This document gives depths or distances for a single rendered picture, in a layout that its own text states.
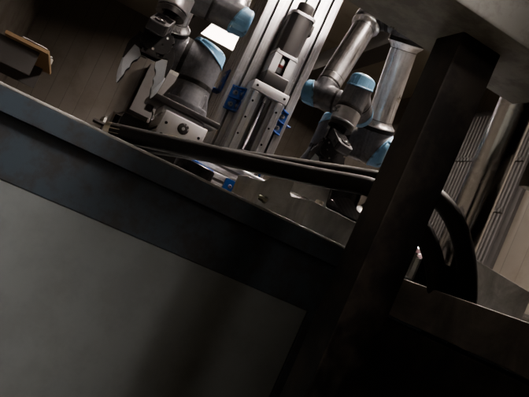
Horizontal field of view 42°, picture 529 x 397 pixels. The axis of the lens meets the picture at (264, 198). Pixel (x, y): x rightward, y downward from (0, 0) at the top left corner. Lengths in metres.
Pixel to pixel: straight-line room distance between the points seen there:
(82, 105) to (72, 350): 8.88
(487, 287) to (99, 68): 8.73
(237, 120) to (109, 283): 1.29
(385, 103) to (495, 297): 0.84
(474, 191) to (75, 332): 0.65
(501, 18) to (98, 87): 9.26
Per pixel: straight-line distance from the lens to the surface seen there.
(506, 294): 1.70
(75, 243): 1.09
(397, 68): 2.25
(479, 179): 1.12
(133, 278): 1.11
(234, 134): 2.28
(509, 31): 0.85
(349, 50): 2.15
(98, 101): 9.95
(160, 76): 1.57
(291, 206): 1.36
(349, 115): 1.90
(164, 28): 1.51
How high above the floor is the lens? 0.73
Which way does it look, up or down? 4 degrees up
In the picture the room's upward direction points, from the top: 24 degrees clockwise
